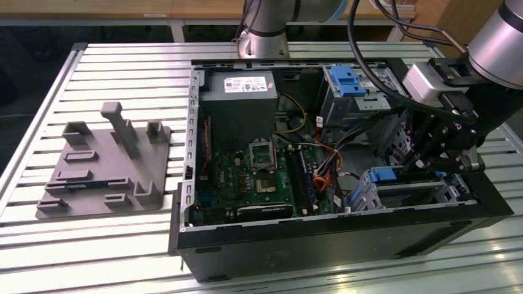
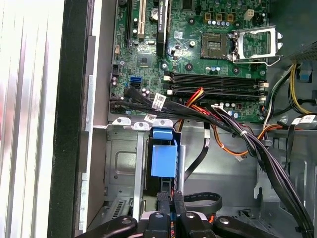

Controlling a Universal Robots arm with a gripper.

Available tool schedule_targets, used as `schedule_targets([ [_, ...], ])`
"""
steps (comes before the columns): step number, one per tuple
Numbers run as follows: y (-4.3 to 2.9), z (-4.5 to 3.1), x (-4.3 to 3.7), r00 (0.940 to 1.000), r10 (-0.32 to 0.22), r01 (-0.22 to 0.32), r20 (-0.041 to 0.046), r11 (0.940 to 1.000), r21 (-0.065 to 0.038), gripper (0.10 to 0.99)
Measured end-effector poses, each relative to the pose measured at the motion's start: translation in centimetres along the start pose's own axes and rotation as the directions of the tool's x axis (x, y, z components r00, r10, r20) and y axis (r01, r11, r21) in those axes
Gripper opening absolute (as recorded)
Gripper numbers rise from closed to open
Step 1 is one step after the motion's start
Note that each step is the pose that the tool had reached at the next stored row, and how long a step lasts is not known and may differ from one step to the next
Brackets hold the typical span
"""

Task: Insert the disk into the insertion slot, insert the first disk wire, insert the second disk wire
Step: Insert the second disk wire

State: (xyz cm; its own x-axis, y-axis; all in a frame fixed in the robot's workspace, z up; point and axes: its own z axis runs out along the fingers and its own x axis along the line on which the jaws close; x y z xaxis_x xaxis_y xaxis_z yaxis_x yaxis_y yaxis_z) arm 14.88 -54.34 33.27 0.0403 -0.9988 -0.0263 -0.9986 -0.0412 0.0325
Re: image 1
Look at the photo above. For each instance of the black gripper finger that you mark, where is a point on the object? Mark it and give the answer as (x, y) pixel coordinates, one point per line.
(434, 150)
(420, 144)

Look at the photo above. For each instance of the hard disk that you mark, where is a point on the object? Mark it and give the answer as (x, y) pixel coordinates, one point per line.
(382, 176)

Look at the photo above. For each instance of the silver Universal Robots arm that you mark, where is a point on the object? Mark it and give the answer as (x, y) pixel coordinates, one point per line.
(266, 30)

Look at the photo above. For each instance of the metal disk bay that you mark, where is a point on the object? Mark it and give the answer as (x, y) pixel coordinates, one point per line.
(409, 199)

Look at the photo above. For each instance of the black RAM slot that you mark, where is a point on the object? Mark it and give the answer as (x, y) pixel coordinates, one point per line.
(296, 177)

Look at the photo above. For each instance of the metal optical drive cage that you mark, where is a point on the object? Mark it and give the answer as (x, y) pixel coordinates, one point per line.
(352, 107)

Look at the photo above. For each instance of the blue drive cage latch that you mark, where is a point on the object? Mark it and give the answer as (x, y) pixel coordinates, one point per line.
(348, 82)

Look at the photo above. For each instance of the wooden cabinet panel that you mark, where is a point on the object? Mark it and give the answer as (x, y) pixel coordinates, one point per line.
(458, 12)

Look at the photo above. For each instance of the CPU socket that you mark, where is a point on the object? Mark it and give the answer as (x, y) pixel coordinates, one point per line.
(262, 153)

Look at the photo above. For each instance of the square motherboard chip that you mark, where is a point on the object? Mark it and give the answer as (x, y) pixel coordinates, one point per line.
(266, 185)

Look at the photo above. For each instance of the black open PC case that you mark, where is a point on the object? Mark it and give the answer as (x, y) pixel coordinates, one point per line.
(328, 245)

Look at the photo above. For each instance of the black graphics card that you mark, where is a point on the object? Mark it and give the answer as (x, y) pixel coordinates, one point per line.
(266, 211)

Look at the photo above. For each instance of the black power supply unit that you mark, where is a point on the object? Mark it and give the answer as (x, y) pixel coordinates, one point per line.
(237, 116)

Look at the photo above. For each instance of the green motherboard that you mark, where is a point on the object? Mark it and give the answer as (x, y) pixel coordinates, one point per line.
(229, 171)

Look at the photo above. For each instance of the grey parts rack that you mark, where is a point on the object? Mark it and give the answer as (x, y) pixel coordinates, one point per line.
(106, 171)

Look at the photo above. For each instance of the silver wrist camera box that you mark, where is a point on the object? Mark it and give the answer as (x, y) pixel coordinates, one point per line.
(421, 81)

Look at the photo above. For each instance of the wooden desk with white frame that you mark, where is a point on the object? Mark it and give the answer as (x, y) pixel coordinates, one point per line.
(124, 7)

